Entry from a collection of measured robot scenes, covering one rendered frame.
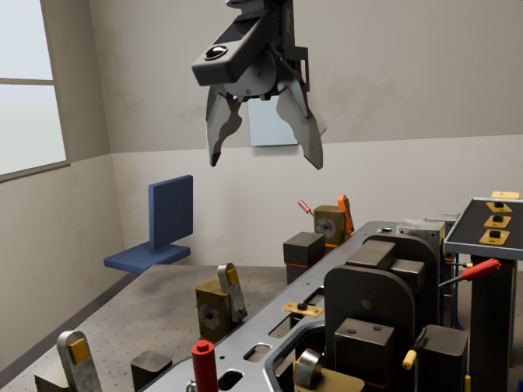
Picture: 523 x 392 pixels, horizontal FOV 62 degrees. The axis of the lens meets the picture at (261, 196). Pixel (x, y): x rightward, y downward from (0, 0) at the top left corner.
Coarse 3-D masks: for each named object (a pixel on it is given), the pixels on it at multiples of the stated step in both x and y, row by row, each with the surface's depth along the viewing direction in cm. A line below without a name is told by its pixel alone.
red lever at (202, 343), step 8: (200, 344) 42; (208, 344) 42; (192, 352) 42; (200, 352) 41; (208, 352) 41; (192, 360) 42; (200, 360) 41; (208, 360) 41; (200, 368) 42; (208, 368) 42; (200, 376) 42; (208, 376) 42; (216, 376) 43; (200, 384) 42; (208, 384) 42; (216, 384) 43
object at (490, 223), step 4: (492, 216) 92; (496, 216) 89; (500, 216) 89; (504, 216) 92; (488, 220) 90; (492, 220) 90; (496, 220) 89; (500, 220) 88; (504, 220) 89; (508, 220) 89; (484, 224) 88; (488, 224) 88; (492, 224) 87; (496, 224) 87; (500, 224) 87; (504, 224) 87; (500, 228) 85; (504, 228) 85
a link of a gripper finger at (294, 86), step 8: (280, 64) 46; (280, 72) 47; (288, 72) 46; (296, 72) 47; (280, 80) 47; (288, 80) 46; (296, 80) 46; (280, 88) 47; (288, 88) 47; (296, 88) 46; (304, 88) 46; (296, 96) 46; (304, 96) 46; (304, 104) 46; (304, 112) 46
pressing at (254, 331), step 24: (360, 240) 133; (336, 264) 115; (288, 288) 104; (312, 288) 102; (264, 312) 92; (288, 312) 92; (240, 336) 84; (264, 336) 83; (288, 336) 82; (216, 360) 76; (240, 360) 76; (264, 360) 75; (168, 384) 71; (240, 384) 69; (264, 384) 69
